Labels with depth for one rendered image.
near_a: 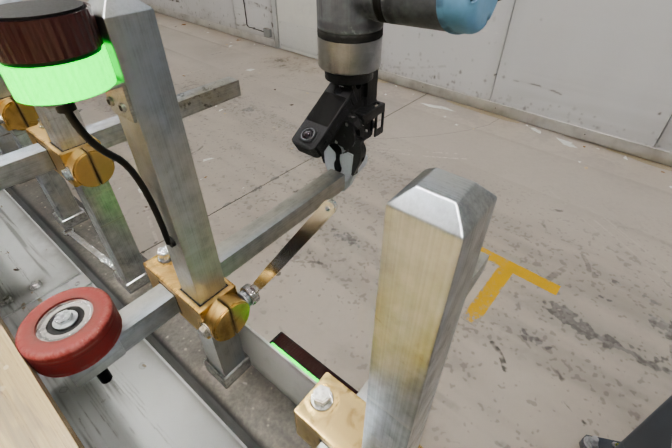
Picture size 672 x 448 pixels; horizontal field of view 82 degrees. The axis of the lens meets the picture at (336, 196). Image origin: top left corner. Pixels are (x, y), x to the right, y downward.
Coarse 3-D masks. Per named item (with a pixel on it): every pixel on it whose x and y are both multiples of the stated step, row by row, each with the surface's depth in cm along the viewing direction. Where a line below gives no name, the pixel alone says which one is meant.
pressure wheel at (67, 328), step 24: (72, 288) 39; (96, 288) 39; (48, 312) 37; (72, 312) 37; (96, 312) 37; (24, 336) 35; (48, 336) 35; (72, 336) 35; (96, 336) 35; (48, 360) 33; (72, 360) 34; (96, 360) 36
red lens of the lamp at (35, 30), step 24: (0, 24) 21; (24, 24) 21; (48, 24) 21; (72, 24) 22; (96, 24) 24; (0, 48) 21; (24, 48) 21; (48, 48) 22; (72, 48) 23; (96, 48) 24
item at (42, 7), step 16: (32, 0) 24; (48, 0) 24; (64, 0) 24; (0, 16) 21; (16, 16) 21; (32, 16) 21; (48, 16) 21; (16, 64) 22; (32, 64) 22; (48, 64) 22; (112, 96) 29; (128, 96) 27; (64, 112) 26; (128, 112) 28; (80, 128) 27; (96, 144) 28; (144, 192) 33; (160, 224) 35
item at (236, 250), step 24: (312, 192) 60; (336, 192) 64; (264, 216) 55; (288, 216) 56; (240, 240) 51; (264, 240) 53; (240, 264) 51; (120, 312) 42; (144, 312) 42; (168, 312) 44; (120, 336) 40; (144, 336) 43
